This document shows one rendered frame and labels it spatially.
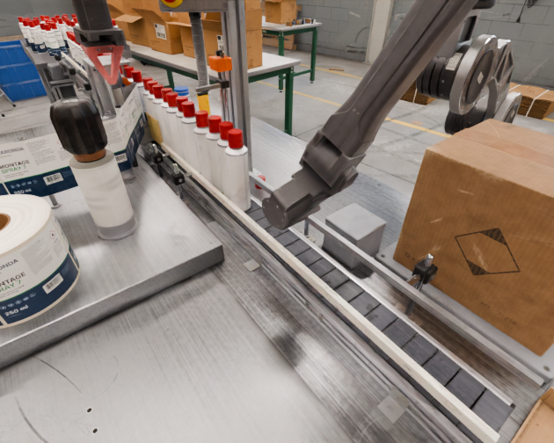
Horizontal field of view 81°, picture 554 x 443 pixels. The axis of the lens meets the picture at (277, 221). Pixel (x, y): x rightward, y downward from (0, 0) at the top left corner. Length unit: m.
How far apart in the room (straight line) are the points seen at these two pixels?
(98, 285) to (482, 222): 0.70
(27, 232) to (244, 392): 0.44
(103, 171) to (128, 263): 0.19
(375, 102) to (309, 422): 0.46
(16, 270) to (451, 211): 0.73
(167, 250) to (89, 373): 0.27
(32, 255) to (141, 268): 0.19
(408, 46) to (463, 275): 0.43
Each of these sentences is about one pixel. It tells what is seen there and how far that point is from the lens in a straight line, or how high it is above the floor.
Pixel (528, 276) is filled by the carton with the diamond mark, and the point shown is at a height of 0.98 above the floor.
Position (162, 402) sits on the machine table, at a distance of 0.61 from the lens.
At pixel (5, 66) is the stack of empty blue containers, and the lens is 5.57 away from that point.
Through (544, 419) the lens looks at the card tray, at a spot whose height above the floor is 0.83.
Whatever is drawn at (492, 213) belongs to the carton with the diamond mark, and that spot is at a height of 1.06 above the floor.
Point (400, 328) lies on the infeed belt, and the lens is 0.62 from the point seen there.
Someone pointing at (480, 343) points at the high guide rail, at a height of 0.96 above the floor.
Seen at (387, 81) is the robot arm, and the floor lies 1.26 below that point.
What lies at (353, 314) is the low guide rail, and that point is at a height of 0.91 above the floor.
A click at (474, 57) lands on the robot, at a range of 1.03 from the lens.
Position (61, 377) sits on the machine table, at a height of 0.83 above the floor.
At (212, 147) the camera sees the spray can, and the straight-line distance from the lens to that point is 0.84.
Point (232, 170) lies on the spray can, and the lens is 0.77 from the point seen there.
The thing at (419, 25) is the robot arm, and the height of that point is 1.32.
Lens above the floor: 1.37
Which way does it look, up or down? 38 degrees down
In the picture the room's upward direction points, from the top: straight up
